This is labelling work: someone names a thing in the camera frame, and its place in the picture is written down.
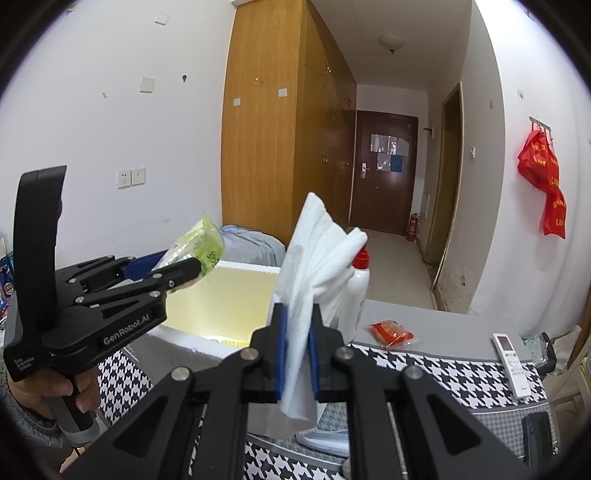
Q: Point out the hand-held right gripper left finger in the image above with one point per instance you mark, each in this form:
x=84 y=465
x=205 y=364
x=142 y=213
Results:
x=280 y=350

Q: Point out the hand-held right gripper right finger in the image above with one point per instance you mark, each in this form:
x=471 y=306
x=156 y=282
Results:
x=315 y=355

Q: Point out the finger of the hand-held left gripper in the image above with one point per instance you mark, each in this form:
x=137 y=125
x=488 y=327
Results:
x=138 y=265
x=175 y=277

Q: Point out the green snack packet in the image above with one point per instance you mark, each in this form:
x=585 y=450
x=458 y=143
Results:
x=198 y=242

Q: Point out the white foam box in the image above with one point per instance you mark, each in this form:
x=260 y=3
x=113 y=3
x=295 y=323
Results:
x=184 y=339

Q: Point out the blue face mask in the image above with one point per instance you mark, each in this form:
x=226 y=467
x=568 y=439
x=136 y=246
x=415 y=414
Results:
x=323 y=443

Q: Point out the white paper towel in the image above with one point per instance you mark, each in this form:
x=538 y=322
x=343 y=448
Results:
x=314 y=258

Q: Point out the person's left forearm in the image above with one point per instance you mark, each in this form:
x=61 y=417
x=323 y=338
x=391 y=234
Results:
x=27 y=429

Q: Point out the person's left hand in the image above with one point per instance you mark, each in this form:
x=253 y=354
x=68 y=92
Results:
x=37 y=390

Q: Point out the white pump bottle red cap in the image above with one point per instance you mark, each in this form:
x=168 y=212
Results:
x=358 y=295

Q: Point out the red snack packet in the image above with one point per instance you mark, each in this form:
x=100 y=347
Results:
x=390 y=333

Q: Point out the colourful printed box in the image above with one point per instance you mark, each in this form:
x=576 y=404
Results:
x=6 y=281

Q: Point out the light blue cloth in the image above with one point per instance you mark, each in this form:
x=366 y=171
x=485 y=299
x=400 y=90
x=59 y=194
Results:
x=254 y=244

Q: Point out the houndstooth tablecloth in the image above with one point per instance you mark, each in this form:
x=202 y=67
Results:
x=438 y=378

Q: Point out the wooden wardrobe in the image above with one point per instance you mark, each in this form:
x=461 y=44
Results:
x=258 y=161

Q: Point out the red fire extinguisher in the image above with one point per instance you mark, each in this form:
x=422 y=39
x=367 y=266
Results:
x=412 y=228

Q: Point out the dark brown entrance door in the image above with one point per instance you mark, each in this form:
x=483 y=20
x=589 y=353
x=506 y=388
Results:
x=383 y=203

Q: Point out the white remote control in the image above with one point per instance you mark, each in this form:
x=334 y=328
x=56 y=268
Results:
x=511 y=364

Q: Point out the wooden side door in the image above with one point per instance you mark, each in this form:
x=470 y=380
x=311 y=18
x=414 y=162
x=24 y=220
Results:
x=443 y=194

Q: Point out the blue door notice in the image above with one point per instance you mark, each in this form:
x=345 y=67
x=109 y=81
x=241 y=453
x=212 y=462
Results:
x=396 y=162

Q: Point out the silver door notice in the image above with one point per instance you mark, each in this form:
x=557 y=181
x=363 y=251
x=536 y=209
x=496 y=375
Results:
x=388 y=144

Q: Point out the black smartphone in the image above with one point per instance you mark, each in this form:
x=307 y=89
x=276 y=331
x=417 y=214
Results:
x=538 y=438

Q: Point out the red plastic bag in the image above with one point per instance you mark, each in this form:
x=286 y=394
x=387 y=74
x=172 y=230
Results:
x=554 y=214
x=538 y=159

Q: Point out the ceiling lamp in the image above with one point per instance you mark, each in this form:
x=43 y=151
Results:
x=391 y=42

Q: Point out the white wall socket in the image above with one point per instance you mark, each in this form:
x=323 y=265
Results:
x=123 y=179

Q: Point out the white wall switch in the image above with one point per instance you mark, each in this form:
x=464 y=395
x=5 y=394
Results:
x=138 y=176

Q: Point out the white blank wall plate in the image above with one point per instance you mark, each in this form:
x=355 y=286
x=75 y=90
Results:
x=162 y=17
x=147 y=84

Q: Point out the metal wall hook rack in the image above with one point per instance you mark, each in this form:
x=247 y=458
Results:
x=540 y=123

